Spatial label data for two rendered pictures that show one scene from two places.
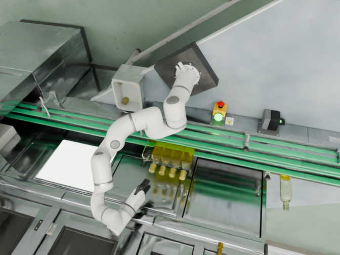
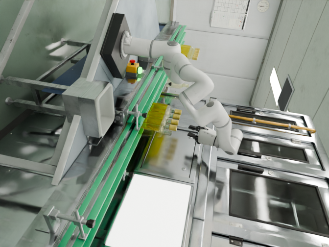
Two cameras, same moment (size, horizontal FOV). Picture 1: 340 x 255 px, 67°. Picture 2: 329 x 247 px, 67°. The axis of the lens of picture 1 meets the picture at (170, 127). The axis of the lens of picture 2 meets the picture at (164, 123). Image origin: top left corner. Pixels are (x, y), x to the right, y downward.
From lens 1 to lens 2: 164 cm
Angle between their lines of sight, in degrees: 68
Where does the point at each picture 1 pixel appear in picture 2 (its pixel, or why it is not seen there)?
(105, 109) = (88, 160)
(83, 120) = (102, 186)
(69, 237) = (237, 207)
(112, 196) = (193, 170)
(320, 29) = not seen: outside the picture
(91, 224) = (220, 190)
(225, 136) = (153, 76)
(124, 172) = (163, 165)
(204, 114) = (129, 79)
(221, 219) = not seen: hidden behind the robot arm
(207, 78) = not seen: hidden behind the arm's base
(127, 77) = (96, 88)
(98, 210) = (233, 143)
